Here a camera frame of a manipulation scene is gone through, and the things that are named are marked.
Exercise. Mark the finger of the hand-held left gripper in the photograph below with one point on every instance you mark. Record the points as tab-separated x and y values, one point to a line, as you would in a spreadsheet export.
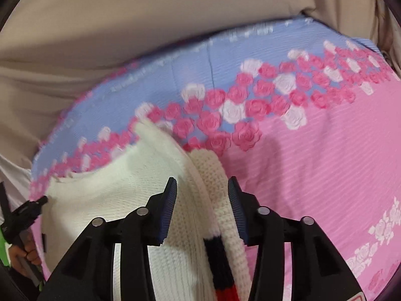
33	205

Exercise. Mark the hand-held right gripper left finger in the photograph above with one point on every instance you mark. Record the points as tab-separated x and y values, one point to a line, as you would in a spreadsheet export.
169	208

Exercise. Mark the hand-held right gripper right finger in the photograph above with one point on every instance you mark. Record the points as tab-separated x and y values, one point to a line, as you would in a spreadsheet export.
235	208

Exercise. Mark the white knitted sweater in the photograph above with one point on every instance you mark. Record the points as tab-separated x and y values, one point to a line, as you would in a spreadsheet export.
131	178

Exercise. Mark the person's left hand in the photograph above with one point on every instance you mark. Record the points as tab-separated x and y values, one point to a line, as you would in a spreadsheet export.
26	252

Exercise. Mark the pink blue rose-print blanket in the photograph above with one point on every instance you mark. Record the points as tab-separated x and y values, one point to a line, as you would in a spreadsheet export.
313	163

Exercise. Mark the beige bed sheet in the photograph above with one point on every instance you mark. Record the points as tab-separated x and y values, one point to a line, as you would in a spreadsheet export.
125	22

